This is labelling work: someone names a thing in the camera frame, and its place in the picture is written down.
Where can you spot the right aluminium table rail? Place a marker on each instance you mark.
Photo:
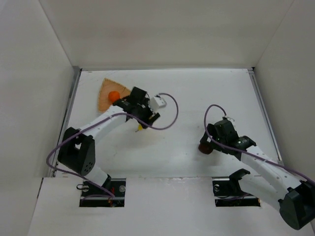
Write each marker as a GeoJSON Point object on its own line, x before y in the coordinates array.
{"type": "Point", "coordinates": [265, 115]}

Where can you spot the woven orange fruit basket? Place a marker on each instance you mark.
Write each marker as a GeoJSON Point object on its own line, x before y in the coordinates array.
{"type": "Point", "coordinates": [108, 85]}

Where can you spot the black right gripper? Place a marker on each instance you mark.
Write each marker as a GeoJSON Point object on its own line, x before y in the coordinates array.
{"type": "Point", "coordinates": [208, 138]}

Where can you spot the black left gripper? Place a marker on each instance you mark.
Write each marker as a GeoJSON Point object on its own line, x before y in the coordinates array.
{"type": "Point", "coordinates": [146, 118]}

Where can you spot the orange fake orange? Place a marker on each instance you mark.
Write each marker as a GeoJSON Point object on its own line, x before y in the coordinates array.
{"type": "Point", "coordinates": [113, 96]}

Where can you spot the aluminium table edge rail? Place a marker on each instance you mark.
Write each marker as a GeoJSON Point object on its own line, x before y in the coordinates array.
{"type": "Point", "coordinates": [73, 89]}

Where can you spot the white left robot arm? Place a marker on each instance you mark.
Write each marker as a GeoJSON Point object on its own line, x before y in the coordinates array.
{"type": "Point", "coordinates": [79, 153]}

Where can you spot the dark red fake apple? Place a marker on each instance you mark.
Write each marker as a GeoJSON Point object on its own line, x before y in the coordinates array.
{"type": "Point", "coordinates": [205, 148]}

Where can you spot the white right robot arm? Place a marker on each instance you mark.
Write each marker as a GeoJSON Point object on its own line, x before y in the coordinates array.
{"type": "Point", "coordinates": [293, 198]}

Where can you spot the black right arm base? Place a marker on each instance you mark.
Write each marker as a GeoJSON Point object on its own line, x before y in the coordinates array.
{"type": "Point", "coordinates": [228, 193]}

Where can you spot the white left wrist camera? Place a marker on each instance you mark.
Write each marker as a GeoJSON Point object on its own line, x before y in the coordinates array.
{"type": "Point", "coordinates": [156, 103]}

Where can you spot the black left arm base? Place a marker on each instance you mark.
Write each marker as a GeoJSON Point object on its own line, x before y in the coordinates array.
{"type": "Point", "coordinates": [92, 196]}

